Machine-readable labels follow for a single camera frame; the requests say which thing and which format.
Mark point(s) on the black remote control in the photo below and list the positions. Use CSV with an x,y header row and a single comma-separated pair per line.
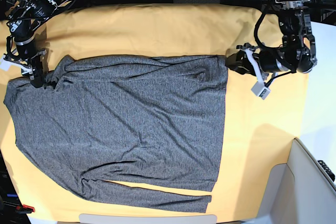
x,y
327,170

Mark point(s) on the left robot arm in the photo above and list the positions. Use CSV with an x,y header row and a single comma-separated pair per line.
x,y
297,52

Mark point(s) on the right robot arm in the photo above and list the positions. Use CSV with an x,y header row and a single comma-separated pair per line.
x,y
26,17

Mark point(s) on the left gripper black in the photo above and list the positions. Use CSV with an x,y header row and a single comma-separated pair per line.
x,y
266,63

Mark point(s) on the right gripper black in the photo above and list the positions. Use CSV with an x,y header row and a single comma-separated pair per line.
x,y
35,60

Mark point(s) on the grey long-sleeve shirt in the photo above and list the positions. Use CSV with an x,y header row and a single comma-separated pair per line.
x,y
100,123

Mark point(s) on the grey plate at edge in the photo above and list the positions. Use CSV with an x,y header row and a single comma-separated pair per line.
x,y
205,219

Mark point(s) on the red black clamp left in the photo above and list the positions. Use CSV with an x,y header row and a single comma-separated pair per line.
x,y
24,209

